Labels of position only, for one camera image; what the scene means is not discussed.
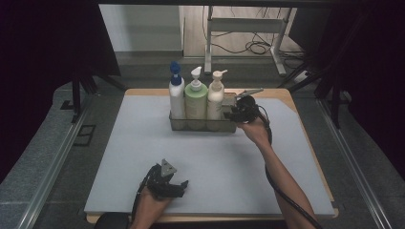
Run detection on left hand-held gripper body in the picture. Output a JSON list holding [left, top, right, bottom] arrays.
[[142, 158, 180, 200]]

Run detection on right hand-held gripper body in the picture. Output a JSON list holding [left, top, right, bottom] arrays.
[[228, 88, 266, 124]]

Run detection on cream pump bottle orange label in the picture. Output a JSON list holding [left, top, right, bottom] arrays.
[[206, 69, 229, 130]]

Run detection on grey mesh basket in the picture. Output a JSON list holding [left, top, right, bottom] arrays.
[[168, 92, 239, 134]]

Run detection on green ribbed pump bottle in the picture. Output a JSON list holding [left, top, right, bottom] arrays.
[[184, 66, 209, 131]]

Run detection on white bottle blue pump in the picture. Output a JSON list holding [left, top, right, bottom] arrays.
[[168, 61, 186, 130]]

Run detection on person's right hand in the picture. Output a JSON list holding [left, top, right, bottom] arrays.
[[237, 117, 272, 149]]

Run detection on person's left hand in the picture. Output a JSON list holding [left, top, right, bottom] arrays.
[[133, 187, 174, 223]]

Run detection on light grey table mat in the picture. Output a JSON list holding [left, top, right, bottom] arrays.
[[84, 94, 337, 218]]

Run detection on dark cloth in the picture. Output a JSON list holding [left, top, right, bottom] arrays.
[[94, 212, 132, 229]]

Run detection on white power strip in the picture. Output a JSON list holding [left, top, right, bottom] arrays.
[[293, 71, 311, 84]]

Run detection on black metal stand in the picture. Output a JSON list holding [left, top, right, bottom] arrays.
[[276, 47, 352, 130], [60, 65, 128, 124]]

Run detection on dark curtain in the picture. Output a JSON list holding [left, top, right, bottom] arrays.
[[0, 0, 121, 184], [288, 0, 405, 182]]

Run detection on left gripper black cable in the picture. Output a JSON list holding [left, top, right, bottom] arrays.
[[131, 166, 156, 220]]

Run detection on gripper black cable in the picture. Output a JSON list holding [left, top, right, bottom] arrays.
[[258, 104, 323, 229], [131, 166, 156, 220]]

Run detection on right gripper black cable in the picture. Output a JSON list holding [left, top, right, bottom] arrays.
[[258, 104, 323, 229]]

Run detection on black floor cables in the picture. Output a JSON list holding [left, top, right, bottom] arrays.
[[209, 6, 307, 70]]

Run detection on white desk frame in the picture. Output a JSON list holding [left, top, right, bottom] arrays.
[[203, 5, 292, 77]]

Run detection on aluminium rail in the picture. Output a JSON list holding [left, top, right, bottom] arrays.
[[17, 94, 94, 229], [316, 98, 394, 229]]

